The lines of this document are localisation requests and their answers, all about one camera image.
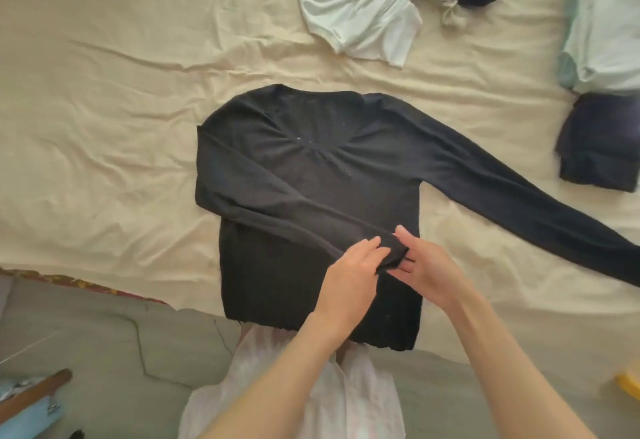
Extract person's right hand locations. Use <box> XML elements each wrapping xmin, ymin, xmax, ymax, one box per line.
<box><xmin>387</xmin><ymin>225</ymin><xmax>482</xmax><ymax>315</ymax></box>

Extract person's left hand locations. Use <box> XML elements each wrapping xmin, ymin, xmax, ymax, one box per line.
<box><xmin>312</xmin><ymin>236</ymin><xmax>392</xmax><ymax>339</ymax></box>

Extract black long-sleeved sweater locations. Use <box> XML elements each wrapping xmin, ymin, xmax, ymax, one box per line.
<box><xmin>194</xmin><ymin>84</ymin><xmax>640</xmax><ymax>352</ymax></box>

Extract person's right forearm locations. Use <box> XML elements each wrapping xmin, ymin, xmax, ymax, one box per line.
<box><xmin>444</xmin><ymin>290</ymin><xmax>597</xmax><ymax>439</ymax></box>

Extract person's left forearm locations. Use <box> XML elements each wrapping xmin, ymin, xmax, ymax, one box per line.
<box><xmin>199</xmin><ymin>311</ymin><xmax>351</xmax><ymax>439</ymax></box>

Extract folded dark navy garment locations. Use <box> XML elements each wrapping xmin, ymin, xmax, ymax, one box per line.
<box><xmin>554</xmin><ymin>92</ymin><xmax>640</xmax><ymax>194</ymax></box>

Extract crumpled mint green garment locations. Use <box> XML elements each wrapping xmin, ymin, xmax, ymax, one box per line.
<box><xmin>295</xmin><ymin>0</ymin><xmax>442</xmax><ymax>69</ymax></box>

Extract yellow object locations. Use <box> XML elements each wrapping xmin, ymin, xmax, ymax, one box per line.
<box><xmin>614</xmin><ymin>361</ymin><xmax>640</xmax><ymax>401</ymax></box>

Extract folded light green garment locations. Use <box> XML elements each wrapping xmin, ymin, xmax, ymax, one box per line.
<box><xmin>557</xmin><ymin>0</ymin><xmax>640</xmax><ymax>96</ymax></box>

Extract beige bed sheet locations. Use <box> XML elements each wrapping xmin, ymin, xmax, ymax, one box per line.
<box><xmin>0</xmin><ymin>0</ymin><xmax>640</xmax><ymax>372</ymax></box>

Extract patterned mattress edge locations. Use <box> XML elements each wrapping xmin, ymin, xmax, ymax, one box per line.
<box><xmin>0</xmin><ymin>267</ymin><xmax>169</xmax><ymax>305</ymax></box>

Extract light blue bag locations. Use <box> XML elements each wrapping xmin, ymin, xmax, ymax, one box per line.
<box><xmin>0</xmin><ymin>378</ymin><xmax>65</xmax><ymax>439</ymax></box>

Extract brown wooden handle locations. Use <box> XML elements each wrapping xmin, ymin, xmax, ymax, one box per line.
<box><xmin>0</xmin><ymin>368</ymin><xmax>74</xmax><ymax>420</ymax></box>

